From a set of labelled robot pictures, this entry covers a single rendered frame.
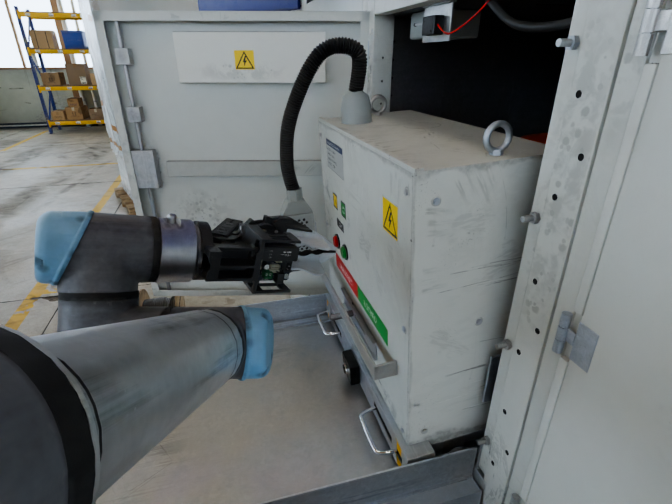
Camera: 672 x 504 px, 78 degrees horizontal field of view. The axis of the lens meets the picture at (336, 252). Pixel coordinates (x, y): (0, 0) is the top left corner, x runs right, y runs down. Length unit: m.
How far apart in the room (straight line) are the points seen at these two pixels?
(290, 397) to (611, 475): 0.61
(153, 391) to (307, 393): 0.74
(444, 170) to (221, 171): 0.74
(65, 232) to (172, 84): 0.75
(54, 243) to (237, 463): 0.53
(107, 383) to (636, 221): 0.41
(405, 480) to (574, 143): 0.56
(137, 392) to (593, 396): 0.44
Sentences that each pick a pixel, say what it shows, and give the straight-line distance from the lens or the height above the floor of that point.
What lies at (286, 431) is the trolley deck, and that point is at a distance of 0.89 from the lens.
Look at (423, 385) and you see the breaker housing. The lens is 0.69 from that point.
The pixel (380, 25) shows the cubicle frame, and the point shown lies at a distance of 1.06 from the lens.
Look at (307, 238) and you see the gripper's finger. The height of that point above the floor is 1.25.
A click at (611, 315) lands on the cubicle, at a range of 0.48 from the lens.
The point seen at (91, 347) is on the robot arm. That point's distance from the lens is 0.21.
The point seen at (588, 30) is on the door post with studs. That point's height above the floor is 1.51.
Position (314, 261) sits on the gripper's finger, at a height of 1.22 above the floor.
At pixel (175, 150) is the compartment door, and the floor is 1.27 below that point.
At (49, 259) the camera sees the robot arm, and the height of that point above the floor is 1.31.
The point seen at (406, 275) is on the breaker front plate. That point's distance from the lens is 0.58.
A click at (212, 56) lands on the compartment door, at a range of 1.11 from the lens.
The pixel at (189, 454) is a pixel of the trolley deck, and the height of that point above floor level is 0.82.
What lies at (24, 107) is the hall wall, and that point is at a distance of 12.47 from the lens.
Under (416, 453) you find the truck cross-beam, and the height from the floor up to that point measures 0.90.
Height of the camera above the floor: 1.48
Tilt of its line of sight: 25 degrees down
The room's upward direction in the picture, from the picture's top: straight up
